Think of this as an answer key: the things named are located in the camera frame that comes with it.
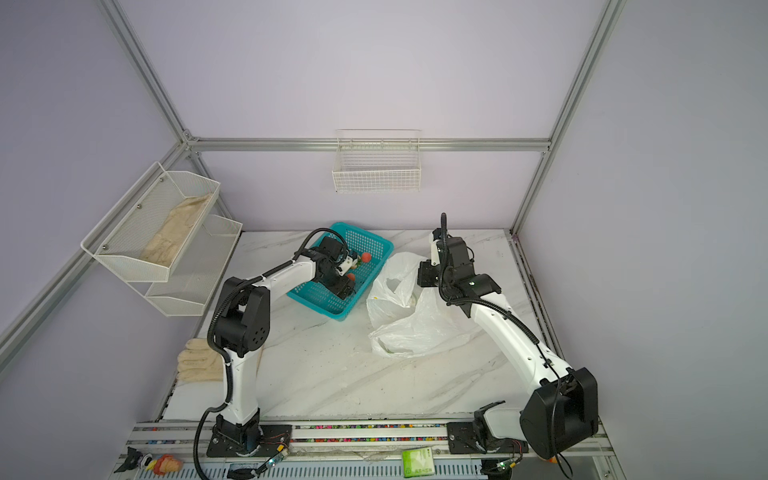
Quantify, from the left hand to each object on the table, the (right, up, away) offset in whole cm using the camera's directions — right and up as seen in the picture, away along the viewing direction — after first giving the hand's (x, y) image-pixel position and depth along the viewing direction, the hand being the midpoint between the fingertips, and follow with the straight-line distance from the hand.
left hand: (337, 285), depth 100 cm
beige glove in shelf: (-41, +14, -23) cm, 49 cm away
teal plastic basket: (+11, +11, +11) cm, 19 cm away
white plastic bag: (+24, -7, -23) cm, 34 cm away
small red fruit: (+9, +10, +8) cm, 16 cm away
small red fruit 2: (+4, +3, +2) cm, 6 cm away
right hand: (+26, +8, -19) cm, 33 cm away
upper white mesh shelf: (-46, +17, -23) cm, 54 cm away
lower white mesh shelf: (-45, -2, -9) cm, 46 cm away
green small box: (+25, -39, -31) cm, 56 cm away
